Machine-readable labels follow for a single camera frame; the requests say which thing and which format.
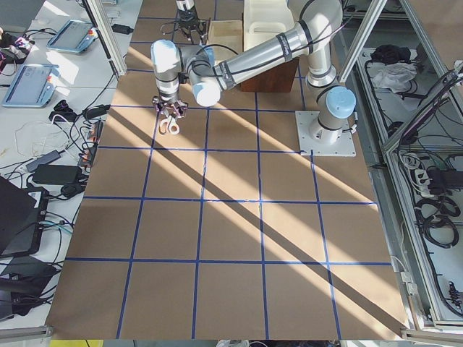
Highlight white crumpled cloth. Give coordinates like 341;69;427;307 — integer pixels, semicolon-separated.
372;62;417;93

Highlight black laptop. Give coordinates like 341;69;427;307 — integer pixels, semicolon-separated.
1;178;50;258

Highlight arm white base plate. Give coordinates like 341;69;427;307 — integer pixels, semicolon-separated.
295;111;356;157

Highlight blue teach pendant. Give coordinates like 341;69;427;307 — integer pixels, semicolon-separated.
1;64;59;108
46;20;98;54

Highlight white power strip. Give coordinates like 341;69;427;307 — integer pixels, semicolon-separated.
402;153;433;198

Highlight orange grey handled scissors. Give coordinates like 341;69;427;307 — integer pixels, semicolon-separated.
158;116;180;135

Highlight small black power brick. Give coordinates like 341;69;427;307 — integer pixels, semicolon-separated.
111;24;134;35

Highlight cream plastic bin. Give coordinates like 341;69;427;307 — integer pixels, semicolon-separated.
243;0;294;51

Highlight aluminium frame post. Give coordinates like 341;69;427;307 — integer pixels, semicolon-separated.
82;0;127;78

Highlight dark wooden drawer cabinet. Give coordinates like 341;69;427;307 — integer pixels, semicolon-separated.
239;58;299;93

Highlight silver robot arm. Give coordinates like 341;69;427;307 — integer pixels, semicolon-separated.
176;0;208;44
150;1;356;145

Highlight wooden drawer with white handle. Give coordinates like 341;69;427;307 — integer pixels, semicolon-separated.
206;20;243;60

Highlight black power adapter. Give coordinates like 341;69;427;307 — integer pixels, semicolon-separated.
32;164;82;185

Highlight lower blue teach pendant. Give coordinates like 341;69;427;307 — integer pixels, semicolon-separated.
1;64;59;108

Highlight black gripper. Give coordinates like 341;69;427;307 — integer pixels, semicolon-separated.
152;96;189;119
178;11;206;45

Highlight coiled black cable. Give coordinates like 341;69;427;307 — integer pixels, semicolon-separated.
415;202;461;250

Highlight black cloth bundle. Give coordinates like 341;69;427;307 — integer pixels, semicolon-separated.
370;45;411;64

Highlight upper blue teach pendant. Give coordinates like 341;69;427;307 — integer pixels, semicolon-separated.
46;20;98;54

